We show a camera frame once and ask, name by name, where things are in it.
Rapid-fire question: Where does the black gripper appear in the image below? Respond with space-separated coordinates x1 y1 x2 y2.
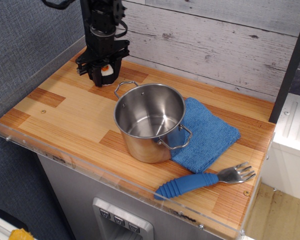
75 24 130 87

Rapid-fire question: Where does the clear acrylic table guard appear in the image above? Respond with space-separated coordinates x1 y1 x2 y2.
0 32 279 239

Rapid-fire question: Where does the right black vertical post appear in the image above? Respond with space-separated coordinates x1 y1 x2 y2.
268 32 300 124

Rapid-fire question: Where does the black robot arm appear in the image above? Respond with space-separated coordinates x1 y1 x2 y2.
75 0 130 87

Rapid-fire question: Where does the yellow taped object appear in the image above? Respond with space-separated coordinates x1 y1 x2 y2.
8 228 35 240

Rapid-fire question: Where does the plush sushi roll toy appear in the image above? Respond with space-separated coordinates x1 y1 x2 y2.
100 64 115 86

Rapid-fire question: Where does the black sleeved cable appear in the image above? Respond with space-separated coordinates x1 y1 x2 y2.
41 0 77 10

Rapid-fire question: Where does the stainless steel pot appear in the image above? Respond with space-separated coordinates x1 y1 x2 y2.
113 82 193 164

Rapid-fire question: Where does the blue handled metal fork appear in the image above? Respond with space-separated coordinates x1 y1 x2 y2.
154 162 257 201

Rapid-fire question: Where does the blue folded cloth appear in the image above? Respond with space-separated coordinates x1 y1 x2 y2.
171 97 241 174

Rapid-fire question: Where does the grey cabinet with button panel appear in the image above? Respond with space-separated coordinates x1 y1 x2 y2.
36 152 226 240

